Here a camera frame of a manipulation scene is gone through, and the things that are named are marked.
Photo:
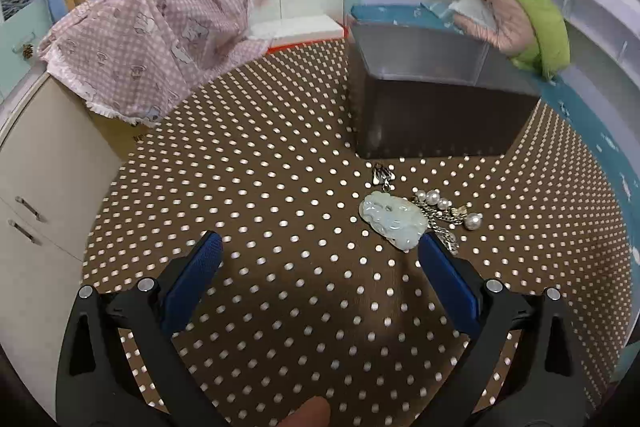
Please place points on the white board on ottoman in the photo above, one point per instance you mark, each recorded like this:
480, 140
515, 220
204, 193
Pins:
297, 30

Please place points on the beige cabinet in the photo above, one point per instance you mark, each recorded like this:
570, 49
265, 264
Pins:
55, 170

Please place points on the red ottoman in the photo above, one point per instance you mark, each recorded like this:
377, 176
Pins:
300, 44

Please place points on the white jade pendant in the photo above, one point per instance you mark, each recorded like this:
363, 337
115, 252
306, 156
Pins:
399, 221

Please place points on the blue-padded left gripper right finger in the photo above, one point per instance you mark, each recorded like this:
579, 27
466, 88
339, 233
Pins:
545, 382

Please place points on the cardboard box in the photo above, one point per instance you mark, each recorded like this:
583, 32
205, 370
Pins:
123, 138

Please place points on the green blanket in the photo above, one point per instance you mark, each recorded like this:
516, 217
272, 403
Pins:
549, 52

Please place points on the blue mattress sheet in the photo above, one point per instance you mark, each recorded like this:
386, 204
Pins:
558, 94

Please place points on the operator thumb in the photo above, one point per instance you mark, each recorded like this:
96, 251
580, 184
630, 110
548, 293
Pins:
315, 412

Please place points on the pink patterned cloth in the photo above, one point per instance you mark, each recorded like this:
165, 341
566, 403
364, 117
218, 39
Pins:
136, 60

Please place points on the pink quilted jacket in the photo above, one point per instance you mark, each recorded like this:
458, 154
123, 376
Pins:
512, 33

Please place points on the white pillow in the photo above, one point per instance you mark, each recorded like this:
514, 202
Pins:
476, 10

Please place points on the dark metal jewelry box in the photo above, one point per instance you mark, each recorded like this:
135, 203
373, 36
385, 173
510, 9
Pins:
420, 92

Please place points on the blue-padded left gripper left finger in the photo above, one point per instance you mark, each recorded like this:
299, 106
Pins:
95, 385

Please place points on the brown polka dot tablecloth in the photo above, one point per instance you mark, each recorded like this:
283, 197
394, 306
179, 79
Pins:
309, 300

